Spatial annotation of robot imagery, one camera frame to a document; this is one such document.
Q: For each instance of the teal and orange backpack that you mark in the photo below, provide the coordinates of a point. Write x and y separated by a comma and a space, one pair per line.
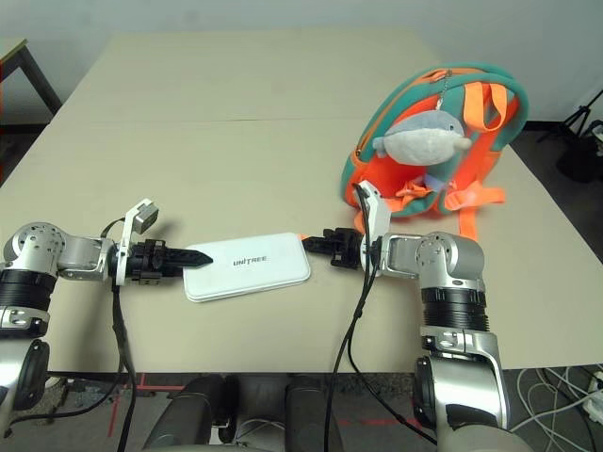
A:
480, 165

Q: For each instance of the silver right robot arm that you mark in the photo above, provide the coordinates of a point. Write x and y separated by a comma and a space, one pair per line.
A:
452, 254

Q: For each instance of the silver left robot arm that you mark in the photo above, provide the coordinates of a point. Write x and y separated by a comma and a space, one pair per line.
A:
42, 245

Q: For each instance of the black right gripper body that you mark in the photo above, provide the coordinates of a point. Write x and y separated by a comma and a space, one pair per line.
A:
348, 249

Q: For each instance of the robot right leg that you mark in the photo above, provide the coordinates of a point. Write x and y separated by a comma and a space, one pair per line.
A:
313, 414

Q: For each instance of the dark-framed side table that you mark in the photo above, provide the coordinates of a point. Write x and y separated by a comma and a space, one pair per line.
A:
42, 85

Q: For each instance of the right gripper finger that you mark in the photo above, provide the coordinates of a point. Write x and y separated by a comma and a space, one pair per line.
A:
322, 246

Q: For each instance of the robot leg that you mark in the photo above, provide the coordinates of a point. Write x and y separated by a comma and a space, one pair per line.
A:
188, 414
313, 414

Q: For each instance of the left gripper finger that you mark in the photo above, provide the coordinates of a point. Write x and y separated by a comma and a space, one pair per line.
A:
188, 259

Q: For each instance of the white power strip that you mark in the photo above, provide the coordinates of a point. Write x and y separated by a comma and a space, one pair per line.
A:
594, 395

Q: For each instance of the red tape corner mark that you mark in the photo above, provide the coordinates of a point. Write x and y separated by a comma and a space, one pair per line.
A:
114, 419

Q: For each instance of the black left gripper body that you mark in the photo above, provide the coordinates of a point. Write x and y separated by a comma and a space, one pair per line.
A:
148, 263

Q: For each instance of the black bin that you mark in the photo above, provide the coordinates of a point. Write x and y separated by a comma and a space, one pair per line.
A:
577, 160

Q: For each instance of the black tripod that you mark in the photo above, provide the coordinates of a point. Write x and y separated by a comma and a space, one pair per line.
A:
583, 112

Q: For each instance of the white Unitree box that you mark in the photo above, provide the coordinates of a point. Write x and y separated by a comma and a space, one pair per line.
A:
264, 278

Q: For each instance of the robot left leg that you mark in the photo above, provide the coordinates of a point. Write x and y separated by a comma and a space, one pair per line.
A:
188, 414

